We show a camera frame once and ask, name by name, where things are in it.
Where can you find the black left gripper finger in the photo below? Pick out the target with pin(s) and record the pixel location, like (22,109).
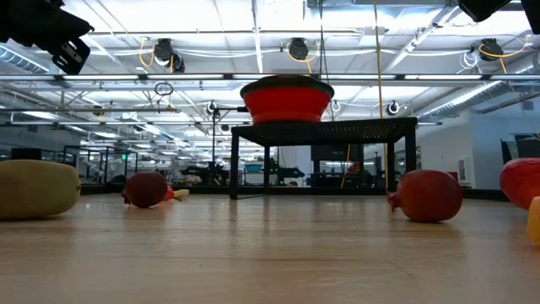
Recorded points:
(76,27)
(71,57)

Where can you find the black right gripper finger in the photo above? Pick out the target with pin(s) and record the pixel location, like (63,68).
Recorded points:
(481,8)

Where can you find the small dark red fruit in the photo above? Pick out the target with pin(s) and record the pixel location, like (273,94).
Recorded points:
(145,190)

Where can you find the red yellow mango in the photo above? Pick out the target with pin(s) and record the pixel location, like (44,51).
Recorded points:
(523,181)

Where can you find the red pomegranate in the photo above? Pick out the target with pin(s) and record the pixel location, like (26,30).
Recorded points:
(428,196)

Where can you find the small yellow orange pepper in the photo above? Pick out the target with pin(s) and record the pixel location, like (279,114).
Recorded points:
(535,219)

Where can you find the red collapsible bowl grey rim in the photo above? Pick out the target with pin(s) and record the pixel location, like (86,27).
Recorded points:
(287,103)

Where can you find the black background monitor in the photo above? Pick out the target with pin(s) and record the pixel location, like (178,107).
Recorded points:
(25,154)
(335,153)

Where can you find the small orange red pepper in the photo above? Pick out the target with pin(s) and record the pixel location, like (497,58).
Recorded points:
(169,193)

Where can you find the black perforated metal rack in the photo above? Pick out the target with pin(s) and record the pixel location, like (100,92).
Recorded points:
(325,131)

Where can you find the teal bin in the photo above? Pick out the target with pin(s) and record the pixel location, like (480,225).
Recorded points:
(253,168)

